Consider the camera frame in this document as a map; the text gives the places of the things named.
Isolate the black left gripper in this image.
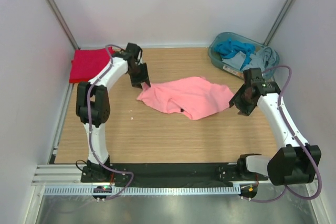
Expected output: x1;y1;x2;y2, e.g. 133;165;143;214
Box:
129;63;152;90

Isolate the pink t shirt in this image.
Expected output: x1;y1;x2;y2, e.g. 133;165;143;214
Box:
137;77;234;121

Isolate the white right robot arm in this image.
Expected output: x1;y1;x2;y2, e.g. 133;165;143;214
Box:
229;81;321;186

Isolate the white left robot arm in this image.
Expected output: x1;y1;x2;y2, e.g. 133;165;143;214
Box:
76;43;151;183

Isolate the grey blue t shirt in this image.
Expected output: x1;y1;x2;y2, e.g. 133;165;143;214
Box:
221;47;280;78

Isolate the teal plastic bin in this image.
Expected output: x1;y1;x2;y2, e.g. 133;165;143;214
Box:
207;32;280;80

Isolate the folded magenta t shirt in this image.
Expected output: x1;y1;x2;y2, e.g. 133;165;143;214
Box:
69;48;114;82

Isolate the folded red t shirt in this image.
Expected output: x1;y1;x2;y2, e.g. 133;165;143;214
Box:
69;46;116;84

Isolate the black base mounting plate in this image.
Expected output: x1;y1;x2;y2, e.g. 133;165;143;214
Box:
81;162;268;188

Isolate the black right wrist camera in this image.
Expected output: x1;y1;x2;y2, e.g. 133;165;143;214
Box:
243;68;265;86

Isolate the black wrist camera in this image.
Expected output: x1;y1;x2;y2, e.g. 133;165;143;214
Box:
243;68;265;86
125;42;143;60

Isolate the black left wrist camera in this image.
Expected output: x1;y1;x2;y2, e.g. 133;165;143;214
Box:
125;42;143;60

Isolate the left rear aluminium post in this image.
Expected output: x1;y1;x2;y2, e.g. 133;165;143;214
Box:
45;0;79;49

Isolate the aluminium post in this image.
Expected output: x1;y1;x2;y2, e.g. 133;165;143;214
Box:
264;0;295;46
45;0;79;49

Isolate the aluminium frame rail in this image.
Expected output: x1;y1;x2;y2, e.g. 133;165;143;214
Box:
33;165;269;185

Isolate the white slotted cable duct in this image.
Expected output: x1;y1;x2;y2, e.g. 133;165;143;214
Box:
44;184;240;197

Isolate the right rear aluminium post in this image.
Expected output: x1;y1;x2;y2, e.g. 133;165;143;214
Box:
264;0;295;46

